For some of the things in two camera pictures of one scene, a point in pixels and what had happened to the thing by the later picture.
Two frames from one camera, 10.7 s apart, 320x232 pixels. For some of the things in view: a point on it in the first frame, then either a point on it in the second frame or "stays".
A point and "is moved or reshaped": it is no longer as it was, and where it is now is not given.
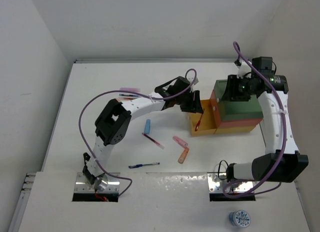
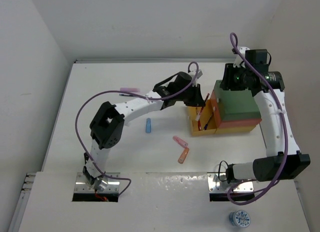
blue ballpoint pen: [140, 165] → [206, 124]
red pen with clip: [198, 123] is moved or reshaped
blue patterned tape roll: [239, 218] stays
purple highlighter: [133, 89] stays
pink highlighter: [180, 141] stays
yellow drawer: [208, 123] stays
